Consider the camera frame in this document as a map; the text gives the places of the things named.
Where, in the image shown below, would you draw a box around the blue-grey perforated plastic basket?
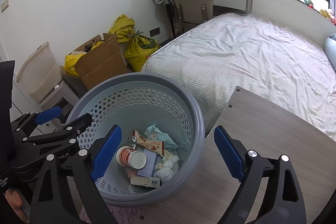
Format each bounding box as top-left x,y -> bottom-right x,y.
65,72 -> 206,207

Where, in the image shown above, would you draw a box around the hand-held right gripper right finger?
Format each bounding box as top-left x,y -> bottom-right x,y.
213,126 -> 307,224

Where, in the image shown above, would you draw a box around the row of small plush toys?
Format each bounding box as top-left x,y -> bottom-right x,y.
289,0 -> 336,26

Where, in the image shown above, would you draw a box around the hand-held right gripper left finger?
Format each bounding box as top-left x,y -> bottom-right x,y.
29,125 -> 123,224

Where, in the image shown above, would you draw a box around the brown cardboard box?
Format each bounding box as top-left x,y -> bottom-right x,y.
71,33 -> 129,90

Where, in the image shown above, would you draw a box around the small green-white drink carton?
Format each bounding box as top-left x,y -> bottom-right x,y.
130,176 -> 161,188

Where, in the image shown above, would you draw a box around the yellow plastic bag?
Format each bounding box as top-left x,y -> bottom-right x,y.
64,40 -> 104,77
109,14 -> 136,43
124,30 -> 160,73

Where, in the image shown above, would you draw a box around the red and white paper cup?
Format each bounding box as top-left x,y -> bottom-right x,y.
116,146 -> 147,169

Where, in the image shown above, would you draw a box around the white tissue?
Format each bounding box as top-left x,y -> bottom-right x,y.
155,153 -> 180,182

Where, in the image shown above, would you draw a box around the long blue toothpaste box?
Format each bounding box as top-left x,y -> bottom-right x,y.
136,151 -> 162,178

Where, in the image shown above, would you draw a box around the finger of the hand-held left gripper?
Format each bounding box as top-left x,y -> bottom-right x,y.
22,113 -> 93,146
11,106 -> 63,136

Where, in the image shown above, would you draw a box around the pink fluffy rug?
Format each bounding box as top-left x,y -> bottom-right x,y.
79,205 -> 145,224

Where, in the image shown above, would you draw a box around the translucent beige plastic bin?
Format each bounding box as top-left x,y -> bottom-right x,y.
16,42 -> 63,104

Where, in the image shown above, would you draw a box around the person's left hand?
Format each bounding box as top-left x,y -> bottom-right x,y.
4,187 -> 29,223

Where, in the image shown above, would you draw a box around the light blue pillows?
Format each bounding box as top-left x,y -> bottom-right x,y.
323,34 -> 336,75

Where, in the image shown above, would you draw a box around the light blue wet wipe packet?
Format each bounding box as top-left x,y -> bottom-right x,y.
144,123 -> 179,151

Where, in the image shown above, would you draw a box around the beige drawer cabinet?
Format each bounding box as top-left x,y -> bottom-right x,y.
39,80 -> 81,133

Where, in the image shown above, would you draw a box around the snack wrapper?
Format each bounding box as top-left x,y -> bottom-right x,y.
129,130 -> 171,158

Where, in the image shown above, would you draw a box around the bed with white sheet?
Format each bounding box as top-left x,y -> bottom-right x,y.
142,13 -> 336,141

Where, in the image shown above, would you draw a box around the black charger cable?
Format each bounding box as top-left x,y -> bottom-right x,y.
84,40 -> 105,52

